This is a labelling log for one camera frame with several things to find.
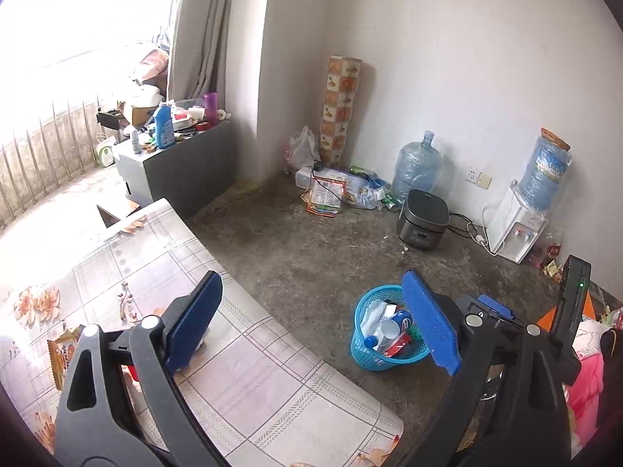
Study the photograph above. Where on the tile patterned roll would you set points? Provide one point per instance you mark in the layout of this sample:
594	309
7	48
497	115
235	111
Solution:
338	107

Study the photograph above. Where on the pile of floor packets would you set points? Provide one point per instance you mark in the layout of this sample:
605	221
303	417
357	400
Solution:
326	194

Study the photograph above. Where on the blue detergent bottle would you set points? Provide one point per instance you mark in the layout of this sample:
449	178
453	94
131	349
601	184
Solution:
164	127

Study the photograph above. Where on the metal balcony railing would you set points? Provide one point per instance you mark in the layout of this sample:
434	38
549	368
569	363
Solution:
39	165

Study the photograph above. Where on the white water dispenser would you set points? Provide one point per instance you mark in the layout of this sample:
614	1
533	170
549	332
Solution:
511	224

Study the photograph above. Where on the white paper bag green print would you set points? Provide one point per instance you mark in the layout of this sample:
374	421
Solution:
104	155

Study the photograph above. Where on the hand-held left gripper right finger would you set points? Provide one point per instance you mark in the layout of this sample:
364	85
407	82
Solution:
430	321

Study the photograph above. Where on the orange sheet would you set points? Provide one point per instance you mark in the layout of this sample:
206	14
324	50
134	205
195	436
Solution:
550	322

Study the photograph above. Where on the purple cup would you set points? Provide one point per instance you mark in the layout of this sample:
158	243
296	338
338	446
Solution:
211	109

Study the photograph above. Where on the beige wall socket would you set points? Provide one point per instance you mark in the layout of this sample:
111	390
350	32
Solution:
485	181

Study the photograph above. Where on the open brown cardboard box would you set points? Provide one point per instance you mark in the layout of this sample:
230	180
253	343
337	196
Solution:
141	114

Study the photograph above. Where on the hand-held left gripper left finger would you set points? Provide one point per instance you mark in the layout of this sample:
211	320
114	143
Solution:
194	321

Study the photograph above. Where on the white plastic bag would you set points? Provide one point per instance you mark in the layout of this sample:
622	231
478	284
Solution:
301	151

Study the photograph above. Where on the white tub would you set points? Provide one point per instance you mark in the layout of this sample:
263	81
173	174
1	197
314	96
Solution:
196	114

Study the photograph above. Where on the grey cabinet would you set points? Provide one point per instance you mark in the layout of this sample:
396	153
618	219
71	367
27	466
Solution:
185	175

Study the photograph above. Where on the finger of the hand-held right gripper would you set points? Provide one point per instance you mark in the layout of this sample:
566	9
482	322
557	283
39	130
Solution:
494	305

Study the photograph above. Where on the white wall socket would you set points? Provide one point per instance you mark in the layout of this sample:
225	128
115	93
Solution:
472	173

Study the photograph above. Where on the white crumpled sheet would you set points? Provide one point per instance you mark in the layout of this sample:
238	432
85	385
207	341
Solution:
374	312

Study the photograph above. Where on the black box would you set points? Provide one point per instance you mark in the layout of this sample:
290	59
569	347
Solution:
108	119

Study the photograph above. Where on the grey curtain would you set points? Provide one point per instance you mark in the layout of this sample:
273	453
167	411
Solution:
199	34

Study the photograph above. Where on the orange snack packet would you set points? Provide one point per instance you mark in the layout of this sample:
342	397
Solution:
61	355

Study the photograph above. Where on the blue plastic basket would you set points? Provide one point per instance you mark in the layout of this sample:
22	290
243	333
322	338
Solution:
362	350

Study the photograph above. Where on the small snack wrappers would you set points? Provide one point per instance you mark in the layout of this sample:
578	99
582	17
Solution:
550	262

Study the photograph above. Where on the black rice cooker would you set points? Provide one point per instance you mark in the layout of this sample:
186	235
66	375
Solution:
422	219

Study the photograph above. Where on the floral tablecloth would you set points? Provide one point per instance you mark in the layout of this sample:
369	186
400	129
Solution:
267	374

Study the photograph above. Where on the pink cloth bundle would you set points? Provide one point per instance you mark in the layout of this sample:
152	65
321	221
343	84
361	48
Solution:
153	65

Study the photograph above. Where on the white roll-on bottle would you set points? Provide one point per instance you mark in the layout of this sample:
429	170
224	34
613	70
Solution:
135	141

